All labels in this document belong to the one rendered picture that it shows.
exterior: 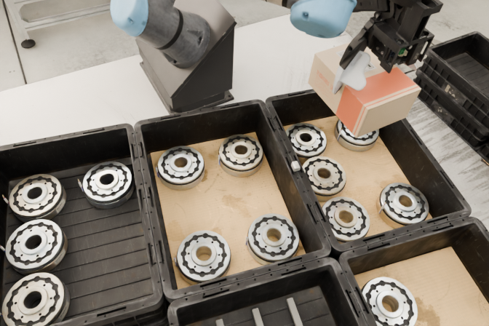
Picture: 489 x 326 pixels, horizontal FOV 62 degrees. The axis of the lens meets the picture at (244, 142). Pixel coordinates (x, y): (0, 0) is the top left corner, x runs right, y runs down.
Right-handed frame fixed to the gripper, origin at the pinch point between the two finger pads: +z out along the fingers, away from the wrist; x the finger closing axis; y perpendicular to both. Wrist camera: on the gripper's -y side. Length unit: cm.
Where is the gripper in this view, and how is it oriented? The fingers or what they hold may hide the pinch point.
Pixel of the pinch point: (362, 79)
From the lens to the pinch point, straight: 79.6
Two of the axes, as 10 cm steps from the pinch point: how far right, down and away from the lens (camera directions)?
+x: 8.9, -3.3, 3.2
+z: -0.5, 6.2, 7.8
